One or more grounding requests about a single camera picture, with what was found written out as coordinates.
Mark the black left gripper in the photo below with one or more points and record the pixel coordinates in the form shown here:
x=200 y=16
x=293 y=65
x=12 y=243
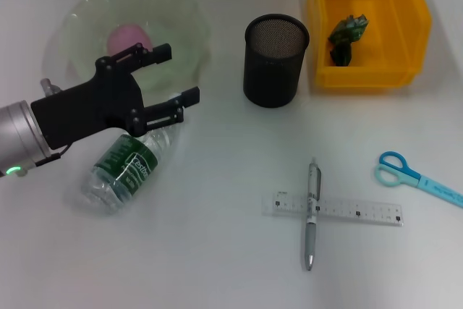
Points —
x=94 y=106

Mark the pink peach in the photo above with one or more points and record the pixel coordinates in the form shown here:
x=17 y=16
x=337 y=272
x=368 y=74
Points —
x=124 y=37

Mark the green plastic wrapper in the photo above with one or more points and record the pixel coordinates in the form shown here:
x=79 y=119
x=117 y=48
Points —
x=343 y=34

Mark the clear green-label water bottle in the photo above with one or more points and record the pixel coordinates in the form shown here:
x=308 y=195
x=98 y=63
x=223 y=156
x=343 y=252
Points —
x=126 y=168

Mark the grey white ballpoint pen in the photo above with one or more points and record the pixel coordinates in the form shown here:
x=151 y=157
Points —
x=310 y=236

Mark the blue teal scissors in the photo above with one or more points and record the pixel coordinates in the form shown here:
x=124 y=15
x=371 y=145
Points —
x=434 y=185

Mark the transparent plastic ruler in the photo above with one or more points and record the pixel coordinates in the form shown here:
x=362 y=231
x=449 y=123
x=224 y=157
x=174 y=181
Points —
x=354 y=211

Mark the pale green glass fruit plate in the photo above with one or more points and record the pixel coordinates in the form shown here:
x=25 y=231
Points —
x=173 y=16

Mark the black mesh pen holder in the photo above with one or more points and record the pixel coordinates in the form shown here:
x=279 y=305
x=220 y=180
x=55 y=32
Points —
x=271 y=81

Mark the yellow plastic bin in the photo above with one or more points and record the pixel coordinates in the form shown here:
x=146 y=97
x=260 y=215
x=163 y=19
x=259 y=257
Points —
x=361 y=77

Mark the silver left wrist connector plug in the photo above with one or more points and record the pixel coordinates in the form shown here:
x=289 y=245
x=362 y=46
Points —
x=47 y=86

